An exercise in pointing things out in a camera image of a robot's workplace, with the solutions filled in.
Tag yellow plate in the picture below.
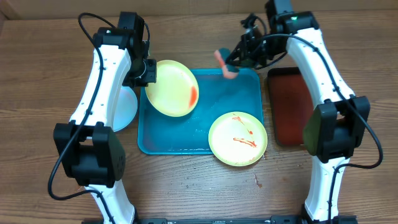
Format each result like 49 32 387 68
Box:
208 111 267 167
145 60 199 117

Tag light blue plate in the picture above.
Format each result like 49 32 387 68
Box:
113 86 138 132

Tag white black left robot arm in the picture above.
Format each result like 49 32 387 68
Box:
47 12 157 223

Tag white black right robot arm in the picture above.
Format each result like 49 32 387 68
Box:
218 1 370 223

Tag black tray with brown water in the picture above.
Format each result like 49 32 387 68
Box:
266 67 313 146

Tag teal plastic tray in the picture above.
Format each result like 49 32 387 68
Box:
137 68 267 155

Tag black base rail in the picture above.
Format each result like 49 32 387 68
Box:
81 214 358 224

